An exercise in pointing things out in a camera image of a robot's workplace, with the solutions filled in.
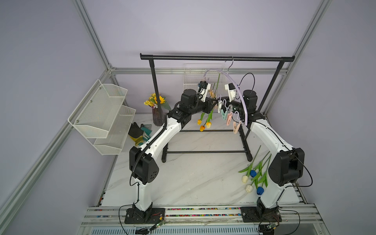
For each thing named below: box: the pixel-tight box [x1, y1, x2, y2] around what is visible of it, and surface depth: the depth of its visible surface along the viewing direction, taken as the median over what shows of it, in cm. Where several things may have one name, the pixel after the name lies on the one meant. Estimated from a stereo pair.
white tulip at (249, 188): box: [245, 153, 272, 193], surface depth 82 cm
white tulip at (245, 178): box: [237, 144, 262, 184], surface depth 90 cm
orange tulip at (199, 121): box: [196, 112, 206, 126], surface depth 96 cm
